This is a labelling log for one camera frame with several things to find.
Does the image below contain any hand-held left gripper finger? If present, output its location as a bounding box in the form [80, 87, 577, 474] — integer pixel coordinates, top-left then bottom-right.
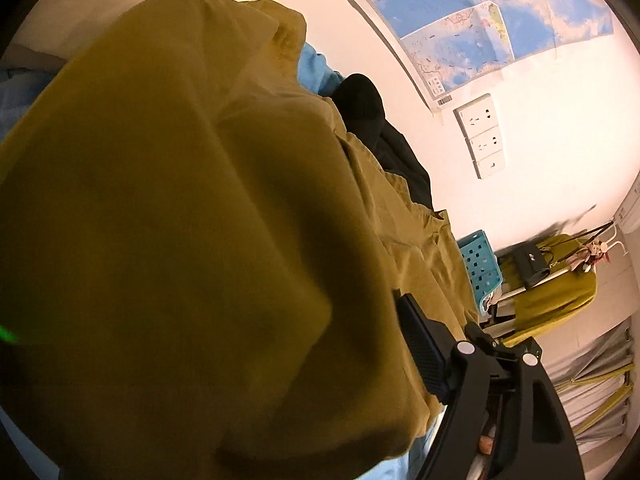
[394, 292, 587, 480]

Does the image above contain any olive jacket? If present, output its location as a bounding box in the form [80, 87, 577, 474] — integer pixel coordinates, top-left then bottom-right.
[0, 0, 482, 477]

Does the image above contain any teal perforated basket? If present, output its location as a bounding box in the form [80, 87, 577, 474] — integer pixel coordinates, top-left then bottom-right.
[457, 230, 504, 312]

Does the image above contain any small black bag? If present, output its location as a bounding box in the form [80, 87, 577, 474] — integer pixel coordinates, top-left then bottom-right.
[510, 242, 552, 289]

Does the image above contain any yellow-green hanging garment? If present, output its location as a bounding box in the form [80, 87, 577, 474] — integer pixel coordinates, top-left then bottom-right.
[497, 232, 599, 347]

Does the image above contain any grey fabric storage box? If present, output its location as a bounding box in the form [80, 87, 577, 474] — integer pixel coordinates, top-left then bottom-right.
[544, 319, 636, 442]

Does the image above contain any small hanging charm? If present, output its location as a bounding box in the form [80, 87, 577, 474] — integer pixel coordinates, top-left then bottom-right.
[575, 241, 614, 274]

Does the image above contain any black cloth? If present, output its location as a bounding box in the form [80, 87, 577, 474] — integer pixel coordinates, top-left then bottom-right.
[331, 73, 434, 209]

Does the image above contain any white appliance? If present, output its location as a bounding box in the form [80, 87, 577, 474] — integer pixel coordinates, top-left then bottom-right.
[616, 175, 640, 233]

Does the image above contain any white wall socket panel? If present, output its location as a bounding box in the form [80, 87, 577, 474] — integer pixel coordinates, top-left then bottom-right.
[452, 92, 507, 181]

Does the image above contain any colourful wall map poster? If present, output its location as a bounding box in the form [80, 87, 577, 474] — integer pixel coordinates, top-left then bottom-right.
[310, 0, 615, 111]

